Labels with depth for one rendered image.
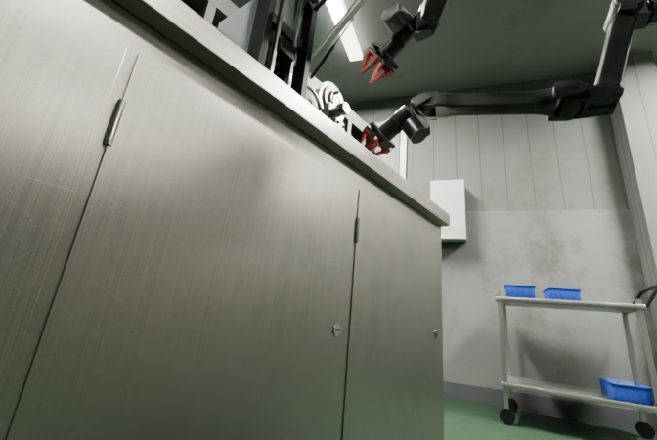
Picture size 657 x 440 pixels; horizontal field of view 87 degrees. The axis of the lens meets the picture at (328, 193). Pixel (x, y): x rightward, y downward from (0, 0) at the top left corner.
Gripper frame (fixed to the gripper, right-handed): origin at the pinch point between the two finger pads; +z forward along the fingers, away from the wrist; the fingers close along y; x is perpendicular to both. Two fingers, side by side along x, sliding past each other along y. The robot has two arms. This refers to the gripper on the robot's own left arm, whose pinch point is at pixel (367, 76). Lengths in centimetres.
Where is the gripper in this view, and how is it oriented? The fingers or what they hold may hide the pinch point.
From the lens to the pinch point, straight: 123.0
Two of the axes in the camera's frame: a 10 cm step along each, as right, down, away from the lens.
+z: -6.7, 7.0, 2.5
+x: -4.4, -6.4, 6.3
